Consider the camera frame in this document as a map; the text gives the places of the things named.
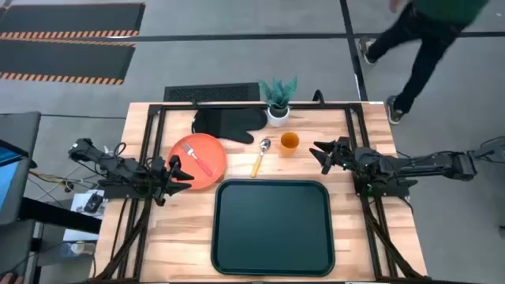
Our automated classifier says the orange cup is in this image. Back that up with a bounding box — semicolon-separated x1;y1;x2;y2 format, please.
280;132;301;158

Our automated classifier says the black hazard-striped floor mat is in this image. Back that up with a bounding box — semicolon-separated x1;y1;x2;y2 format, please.
0;39;137;86
0;2;146;40

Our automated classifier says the clear plastic bottle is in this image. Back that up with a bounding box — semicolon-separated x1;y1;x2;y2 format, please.
69;241;97;256

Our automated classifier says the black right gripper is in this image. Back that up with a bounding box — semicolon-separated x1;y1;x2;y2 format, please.
309;136;358;175

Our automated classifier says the spoon with yellow handle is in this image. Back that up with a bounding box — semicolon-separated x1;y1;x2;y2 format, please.
251;138;272;178

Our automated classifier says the person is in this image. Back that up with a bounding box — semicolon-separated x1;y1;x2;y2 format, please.
357;0;490;125

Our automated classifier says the black oven mitt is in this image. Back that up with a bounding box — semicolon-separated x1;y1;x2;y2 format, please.
191;106;269;144

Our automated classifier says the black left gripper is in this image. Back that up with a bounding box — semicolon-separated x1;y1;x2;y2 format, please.
148;155;195;207

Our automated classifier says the dark green tray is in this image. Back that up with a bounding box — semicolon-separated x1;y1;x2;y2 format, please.
211;179;336;278

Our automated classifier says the orange plate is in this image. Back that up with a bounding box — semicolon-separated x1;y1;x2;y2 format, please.
166;133;228;191

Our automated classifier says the computer monitor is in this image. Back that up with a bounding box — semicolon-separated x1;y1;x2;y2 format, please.
0;140;39;226

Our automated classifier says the black keyboard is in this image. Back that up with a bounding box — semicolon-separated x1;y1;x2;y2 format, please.
163;82;261;103

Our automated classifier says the fork with red handle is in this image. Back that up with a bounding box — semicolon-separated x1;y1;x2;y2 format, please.
181;141;215;178

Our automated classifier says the green plant in white pot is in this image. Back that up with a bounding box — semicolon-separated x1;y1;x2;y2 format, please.
258;77;298;128

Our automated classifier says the small black device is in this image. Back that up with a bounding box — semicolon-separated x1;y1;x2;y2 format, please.
83;192;104;215

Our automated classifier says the white paper sheet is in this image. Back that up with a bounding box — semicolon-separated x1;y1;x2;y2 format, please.
62;189;107;242

